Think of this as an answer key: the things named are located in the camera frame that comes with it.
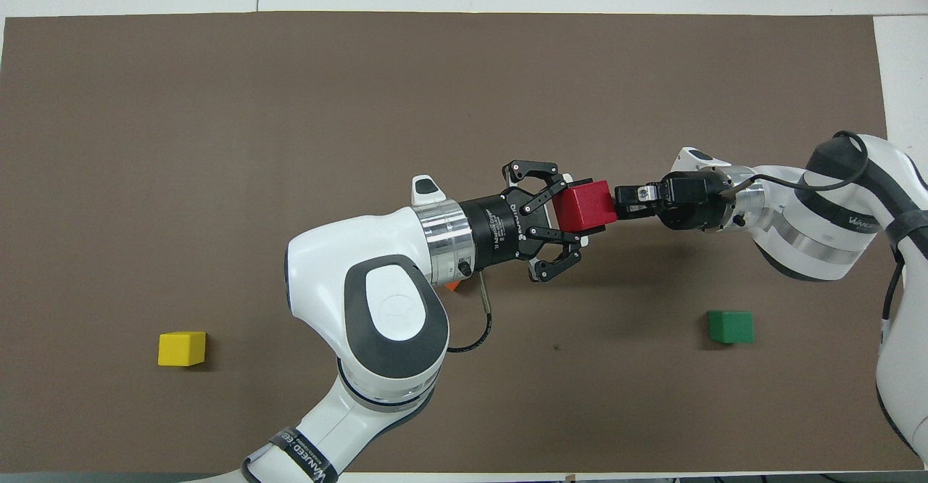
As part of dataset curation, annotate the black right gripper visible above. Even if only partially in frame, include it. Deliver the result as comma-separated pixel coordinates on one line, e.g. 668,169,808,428
614,169,735,232

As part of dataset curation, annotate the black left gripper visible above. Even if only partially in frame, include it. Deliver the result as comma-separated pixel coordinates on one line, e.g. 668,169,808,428
457,159,584,284

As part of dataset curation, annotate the red wooden block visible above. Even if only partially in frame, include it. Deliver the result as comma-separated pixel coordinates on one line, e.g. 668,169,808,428
552,178,619,236

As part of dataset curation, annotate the green wooden block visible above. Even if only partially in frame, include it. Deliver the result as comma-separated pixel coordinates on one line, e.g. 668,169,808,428
708,310,755,345

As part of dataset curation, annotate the yellow wooden block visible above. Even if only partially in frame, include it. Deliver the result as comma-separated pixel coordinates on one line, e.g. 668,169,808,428
157,331,207,368

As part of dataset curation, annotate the brown table mat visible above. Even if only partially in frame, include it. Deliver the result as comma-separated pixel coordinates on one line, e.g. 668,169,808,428
0,11,926,474

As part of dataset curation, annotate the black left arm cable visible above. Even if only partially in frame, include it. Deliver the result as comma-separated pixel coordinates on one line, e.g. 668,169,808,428
445,273,494,354

